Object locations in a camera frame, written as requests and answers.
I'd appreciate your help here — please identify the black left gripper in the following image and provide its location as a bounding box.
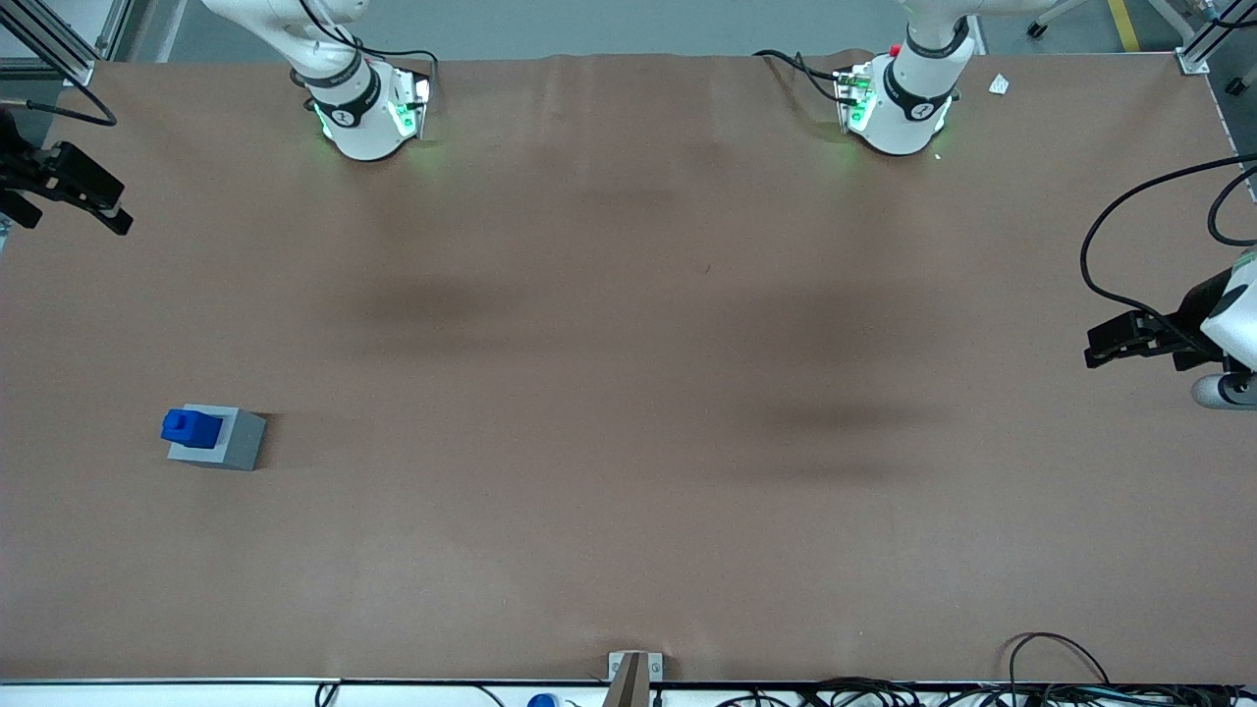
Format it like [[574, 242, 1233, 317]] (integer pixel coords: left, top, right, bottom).
[[1085, 270, 1240, 373]]

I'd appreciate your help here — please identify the gray square base block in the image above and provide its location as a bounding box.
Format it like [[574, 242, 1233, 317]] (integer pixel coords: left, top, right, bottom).
[[166, 405, 268, 472]]

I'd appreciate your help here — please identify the black arched floor cable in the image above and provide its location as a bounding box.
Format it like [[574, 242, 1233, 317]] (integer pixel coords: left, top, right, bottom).
[[1006, 632, 1112, 688]]

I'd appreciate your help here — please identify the brown paper table cover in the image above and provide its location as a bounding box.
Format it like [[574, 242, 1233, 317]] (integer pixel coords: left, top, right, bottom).
[[0, 49, 1257, 684]]

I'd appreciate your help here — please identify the grey metal table bracket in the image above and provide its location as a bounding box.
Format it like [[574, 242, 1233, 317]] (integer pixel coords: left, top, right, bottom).
[[607, 651, 665, 707]]

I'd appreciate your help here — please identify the black left arm base cable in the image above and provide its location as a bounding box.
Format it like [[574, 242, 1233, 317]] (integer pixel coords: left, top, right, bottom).
[[753, 49, 857, 105]]

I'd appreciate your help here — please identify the long black left wrist cable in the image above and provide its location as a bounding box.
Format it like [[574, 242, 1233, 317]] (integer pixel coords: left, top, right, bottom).
[[1080, 154, 1257, 347]]

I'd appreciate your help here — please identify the tangled black cable bundle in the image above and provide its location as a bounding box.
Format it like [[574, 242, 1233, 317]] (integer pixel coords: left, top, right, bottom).
[[715, 676, 1257, 707]]

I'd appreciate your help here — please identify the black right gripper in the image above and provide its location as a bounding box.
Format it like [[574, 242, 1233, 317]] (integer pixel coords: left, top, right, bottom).
[[0, 106, 135, 237]]

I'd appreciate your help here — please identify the short black looped cable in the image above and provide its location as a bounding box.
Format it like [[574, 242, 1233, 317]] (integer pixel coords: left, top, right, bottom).
[[1208, 167, 1257, 247]]

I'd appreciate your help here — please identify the blue plastic part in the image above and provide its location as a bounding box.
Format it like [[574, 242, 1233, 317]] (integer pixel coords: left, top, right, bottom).
[[160, 408, 225, 451]]

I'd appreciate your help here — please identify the aluminium frame profile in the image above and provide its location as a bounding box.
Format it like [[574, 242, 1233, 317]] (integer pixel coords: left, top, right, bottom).
[[1144, 0, 1257, 76], [0, 0, 136, 87]]

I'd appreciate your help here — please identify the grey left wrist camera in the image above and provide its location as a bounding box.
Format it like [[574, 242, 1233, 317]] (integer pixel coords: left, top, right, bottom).
[[1191, 371, 1257, 410]]

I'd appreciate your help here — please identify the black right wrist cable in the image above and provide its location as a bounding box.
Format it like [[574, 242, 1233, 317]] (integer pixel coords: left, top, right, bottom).
[[0, 82, 118, 128]]

